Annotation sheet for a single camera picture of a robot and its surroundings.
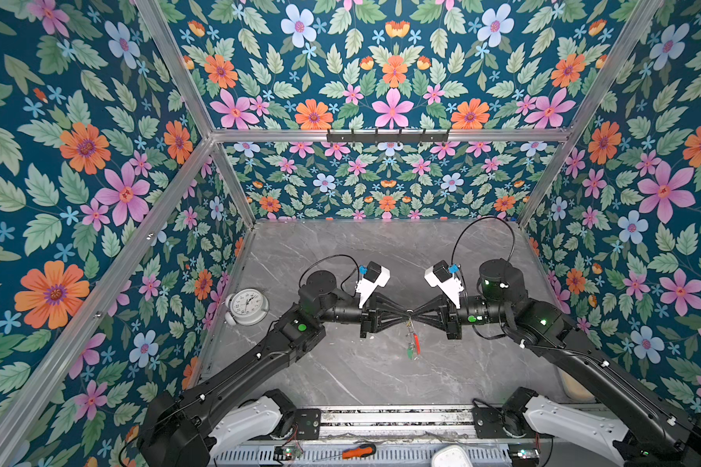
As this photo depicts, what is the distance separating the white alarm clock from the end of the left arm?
45 centimetres

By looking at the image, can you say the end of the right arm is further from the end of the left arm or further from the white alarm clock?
the white alarm clock

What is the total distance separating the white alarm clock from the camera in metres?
0.90

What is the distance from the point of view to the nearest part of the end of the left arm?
56 centimetres
